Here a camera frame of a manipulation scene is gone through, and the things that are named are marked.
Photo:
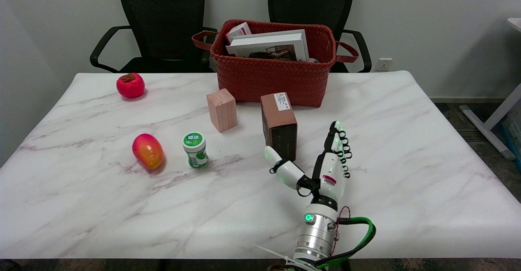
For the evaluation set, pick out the red woven basket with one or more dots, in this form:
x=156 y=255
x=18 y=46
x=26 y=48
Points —
x=268 y=79

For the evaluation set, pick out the red persimmon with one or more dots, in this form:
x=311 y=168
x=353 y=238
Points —
x=130 y=86

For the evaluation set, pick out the brown paper box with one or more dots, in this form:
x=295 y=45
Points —
x=278 y=118

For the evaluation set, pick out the white book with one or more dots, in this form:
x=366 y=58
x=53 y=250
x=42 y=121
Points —
x=268 y=41

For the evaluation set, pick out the white zip tie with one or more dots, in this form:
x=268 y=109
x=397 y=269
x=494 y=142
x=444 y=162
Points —
x=285 y=258

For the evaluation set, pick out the light wooden block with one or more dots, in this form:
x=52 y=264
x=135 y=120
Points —
x=222 y=110

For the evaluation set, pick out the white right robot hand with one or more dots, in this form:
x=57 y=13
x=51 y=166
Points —
x=331 y=173

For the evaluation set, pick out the black mesh office chair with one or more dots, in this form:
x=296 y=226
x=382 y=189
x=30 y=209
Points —
x=313 y=2
x=163 y=18

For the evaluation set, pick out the green gum bottle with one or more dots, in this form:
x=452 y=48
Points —
x=195 y=151

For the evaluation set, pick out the white desk frame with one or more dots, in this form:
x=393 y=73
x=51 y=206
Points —
x=498 y=116

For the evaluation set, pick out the small pink white box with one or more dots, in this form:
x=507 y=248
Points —
x=239 y=30

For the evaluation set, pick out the white wall socket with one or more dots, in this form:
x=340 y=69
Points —
x=383 y=64

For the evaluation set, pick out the blue storage bin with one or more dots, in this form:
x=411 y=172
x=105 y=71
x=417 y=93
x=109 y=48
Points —
x=513 y=132

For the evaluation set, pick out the red yellow mango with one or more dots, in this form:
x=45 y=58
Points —
x=147 y=151

